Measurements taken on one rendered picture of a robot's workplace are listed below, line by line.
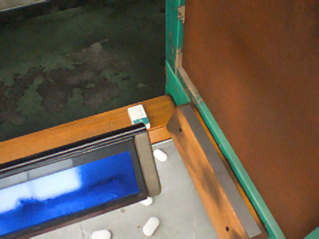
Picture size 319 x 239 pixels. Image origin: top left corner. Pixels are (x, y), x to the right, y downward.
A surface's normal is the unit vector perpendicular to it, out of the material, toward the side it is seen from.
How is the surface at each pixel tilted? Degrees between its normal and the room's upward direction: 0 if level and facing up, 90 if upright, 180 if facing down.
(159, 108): 0
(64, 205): 58
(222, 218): 66
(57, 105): 0
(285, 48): 90
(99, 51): 0
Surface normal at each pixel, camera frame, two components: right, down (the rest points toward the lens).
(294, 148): -0.94, 0.28
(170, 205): 0.00, -0.62
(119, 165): 0.29, 0.29
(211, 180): -0.87, 0.00
